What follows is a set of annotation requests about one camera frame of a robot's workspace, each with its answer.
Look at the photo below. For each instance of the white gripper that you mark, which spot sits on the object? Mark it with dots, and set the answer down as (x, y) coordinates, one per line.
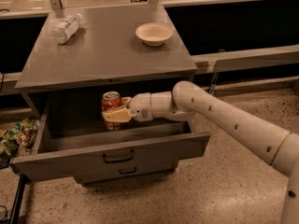
(140, 106)

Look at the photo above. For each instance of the red coke can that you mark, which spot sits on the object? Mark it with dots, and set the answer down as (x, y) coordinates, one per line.
(110, 101)

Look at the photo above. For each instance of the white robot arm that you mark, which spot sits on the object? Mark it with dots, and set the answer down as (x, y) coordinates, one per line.
(274, 145)

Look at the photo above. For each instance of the open grey top drawer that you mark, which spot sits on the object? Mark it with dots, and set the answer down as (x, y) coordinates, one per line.
(72, 137)

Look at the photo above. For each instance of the grey cabinet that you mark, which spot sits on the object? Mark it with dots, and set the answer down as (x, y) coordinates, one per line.
(105, 51)

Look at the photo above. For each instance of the white paper bowl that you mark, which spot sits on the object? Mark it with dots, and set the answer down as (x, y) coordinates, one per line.
(154, 34)

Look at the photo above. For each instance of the brown snack bag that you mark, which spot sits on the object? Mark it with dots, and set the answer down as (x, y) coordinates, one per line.
(31, 134)

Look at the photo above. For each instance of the clear plastic water bottle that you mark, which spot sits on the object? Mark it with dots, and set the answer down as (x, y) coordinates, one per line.
(68, 26)

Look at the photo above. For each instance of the green chip bag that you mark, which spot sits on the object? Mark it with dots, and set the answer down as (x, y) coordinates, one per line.
(10, 140)

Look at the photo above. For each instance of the black top drawer handle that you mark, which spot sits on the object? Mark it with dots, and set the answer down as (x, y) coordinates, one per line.
(124, 157)

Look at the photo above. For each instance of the black drawer handle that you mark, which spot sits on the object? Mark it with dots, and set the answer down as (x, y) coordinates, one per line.
(124, 157)
(127, 171)

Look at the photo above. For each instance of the black lower drawer handle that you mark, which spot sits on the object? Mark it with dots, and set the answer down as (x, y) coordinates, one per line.
(127, 171)

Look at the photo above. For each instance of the grey metal rail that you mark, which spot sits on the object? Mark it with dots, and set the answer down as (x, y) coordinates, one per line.
(246, 59)

